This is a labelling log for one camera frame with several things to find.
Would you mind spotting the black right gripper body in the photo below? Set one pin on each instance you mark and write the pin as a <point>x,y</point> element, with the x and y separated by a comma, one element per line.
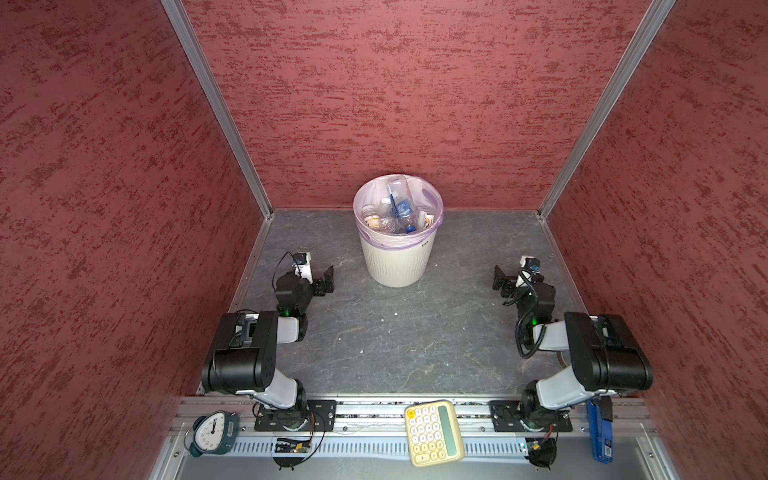
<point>520,297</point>

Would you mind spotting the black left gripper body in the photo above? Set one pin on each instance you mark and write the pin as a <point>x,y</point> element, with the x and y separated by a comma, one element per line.
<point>307,295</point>

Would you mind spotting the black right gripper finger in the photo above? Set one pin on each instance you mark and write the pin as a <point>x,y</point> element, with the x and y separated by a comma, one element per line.
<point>500,279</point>
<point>510,295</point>

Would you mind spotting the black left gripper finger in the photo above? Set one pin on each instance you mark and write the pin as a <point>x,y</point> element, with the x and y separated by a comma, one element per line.
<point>320,288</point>
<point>329,277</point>

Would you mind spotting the clear bottle blue cap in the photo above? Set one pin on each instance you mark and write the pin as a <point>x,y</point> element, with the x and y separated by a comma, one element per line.
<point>402,202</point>

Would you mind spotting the clear bottle orange label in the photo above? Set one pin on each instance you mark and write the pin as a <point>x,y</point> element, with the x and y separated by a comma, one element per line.
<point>372,217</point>

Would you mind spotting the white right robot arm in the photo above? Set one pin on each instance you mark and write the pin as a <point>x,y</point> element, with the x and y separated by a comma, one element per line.
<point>605,359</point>

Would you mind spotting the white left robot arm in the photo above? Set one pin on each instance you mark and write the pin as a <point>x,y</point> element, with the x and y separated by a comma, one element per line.
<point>242,358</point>

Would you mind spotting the cream ribbed waste bin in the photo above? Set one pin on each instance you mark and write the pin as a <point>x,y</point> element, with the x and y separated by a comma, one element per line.
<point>401,268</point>

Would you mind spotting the pink bin liner bag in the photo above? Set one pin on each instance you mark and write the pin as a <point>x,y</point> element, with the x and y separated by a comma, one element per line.
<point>392,236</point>

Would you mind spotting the blue battery pack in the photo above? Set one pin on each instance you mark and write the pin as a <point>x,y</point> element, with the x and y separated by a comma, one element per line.
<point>600,417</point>

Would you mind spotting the yellow calculator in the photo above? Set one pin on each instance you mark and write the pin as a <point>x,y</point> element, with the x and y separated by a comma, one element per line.
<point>433,434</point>

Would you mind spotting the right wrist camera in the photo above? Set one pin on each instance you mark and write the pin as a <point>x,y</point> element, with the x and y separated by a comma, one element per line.
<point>530,270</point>

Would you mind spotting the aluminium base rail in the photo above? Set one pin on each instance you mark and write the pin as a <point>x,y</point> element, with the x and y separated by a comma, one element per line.
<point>405,436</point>

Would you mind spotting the aluminium corner post left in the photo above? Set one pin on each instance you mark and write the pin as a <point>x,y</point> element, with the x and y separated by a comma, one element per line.
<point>194,52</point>

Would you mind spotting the aluminium corner post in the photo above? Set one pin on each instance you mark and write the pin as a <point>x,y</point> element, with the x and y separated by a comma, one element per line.
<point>645,33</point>
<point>194,52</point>

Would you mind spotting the aluminium corner post right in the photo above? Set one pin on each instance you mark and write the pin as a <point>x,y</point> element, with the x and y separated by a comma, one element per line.
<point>645,33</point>

